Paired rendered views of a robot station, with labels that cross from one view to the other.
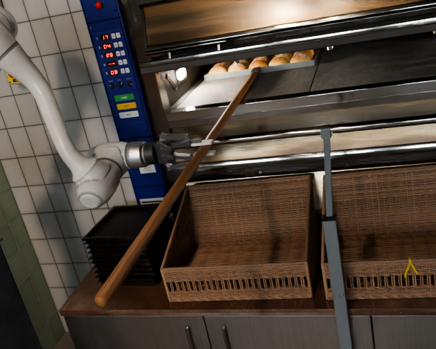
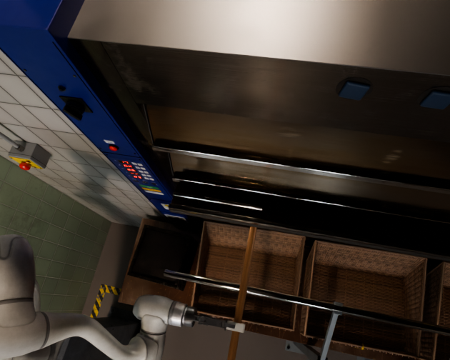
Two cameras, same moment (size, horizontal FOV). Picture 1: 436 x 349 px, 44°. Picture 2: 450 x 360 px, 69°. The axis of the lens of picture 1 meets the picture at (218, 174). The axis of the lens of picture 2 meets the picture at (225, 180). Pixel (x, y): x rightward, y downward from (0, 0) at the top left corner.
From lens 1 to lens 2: 1.90 m
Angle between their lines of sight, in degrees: 46
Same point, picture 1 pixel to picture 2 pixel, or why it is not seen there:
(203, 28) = (237, 177)
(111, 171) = (159, 346)
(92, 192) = not seen: outside the picture
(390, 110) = not seen: hidden behind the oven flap
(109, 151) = (153, 323)
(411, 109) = not seen: hidden behind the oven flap
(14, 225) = (61, 203)
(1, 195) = (43, 196)
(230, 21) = (268, 181)
